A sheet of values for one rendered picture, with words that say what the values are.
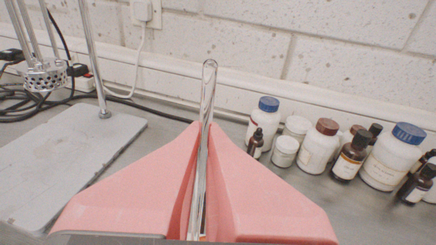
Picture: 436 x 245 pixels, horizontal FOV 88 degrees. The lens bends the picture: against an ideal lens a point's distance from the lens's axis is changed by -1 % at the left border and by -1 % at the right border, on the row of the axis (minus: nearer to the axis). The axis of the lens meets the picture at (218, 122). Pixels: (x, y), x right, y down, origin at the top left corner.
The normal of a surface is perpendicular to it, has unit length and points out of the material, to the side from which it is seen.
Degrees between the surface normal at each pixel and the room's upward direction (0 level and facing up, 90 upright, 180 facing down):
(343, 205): 0
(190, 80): 90
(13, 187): 0
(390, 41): 90
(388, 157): 90
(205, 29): 90
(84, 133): 0
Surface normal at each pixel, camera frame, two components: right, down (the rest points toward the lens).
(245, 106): -0.27, 0.52
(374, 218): 0.11, -0.82
